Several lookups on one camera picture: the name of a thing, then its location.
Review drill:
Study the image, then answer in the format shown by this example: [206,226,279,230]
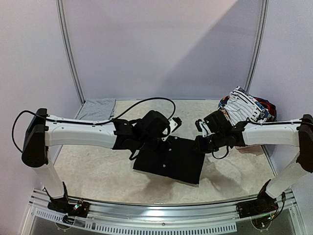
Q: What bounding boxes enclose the black shirt with buttons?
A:
[133,136,205,185]

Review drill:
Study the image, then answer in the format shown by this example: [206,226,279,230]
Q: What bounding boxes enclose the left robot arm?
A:
[22,108,171,212]

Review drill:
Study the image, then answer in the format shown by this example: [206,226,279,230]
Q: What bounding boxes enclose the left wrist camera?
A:
[135,110,182,139]

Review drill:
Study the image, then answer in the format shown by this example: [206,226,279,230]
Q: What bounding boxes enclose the grey tank top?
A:
[76,98,116,120]

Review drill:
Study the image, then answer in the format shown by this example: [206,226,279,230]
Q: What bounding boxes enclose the colourful patterned garment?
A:
[218,95,277,122]

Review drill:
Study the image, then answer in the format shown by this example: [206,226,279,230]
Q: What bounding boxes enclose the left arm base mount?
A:
[47,197,90,218]

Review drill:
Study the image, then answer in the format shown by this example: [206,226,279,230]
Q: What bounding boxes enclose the aluminium corner post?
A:
[56,0,86,105]
[244,0,269,92]

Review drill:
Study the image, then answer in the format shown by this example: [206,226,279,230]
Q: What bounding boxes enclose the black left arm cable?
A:
[11,97,177,152]

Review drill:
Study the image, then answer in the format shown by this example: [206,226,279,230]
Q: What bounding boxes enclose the right aluminium corner post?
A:
[244,0,269,92]

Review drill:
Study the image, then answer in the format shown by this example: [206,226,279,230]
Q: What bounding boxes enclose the white striped garment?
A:
[224,86,268,125]

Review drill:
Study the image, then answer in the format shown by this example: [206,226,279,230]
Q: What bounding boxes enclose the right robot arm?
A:
[195,114,313,213]

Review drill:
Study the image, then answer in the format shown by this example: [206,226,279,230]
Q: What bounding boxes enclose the left aluminium corner post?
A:
[56,0,86,105]

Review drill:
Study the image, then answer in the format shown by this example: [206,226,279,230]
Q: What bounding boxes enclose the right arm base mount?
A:
[236,198,285,220]

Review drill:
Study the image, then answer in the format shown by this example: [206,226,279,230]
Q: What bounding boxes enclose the aluminium front rail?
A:
[21,190,306,235]

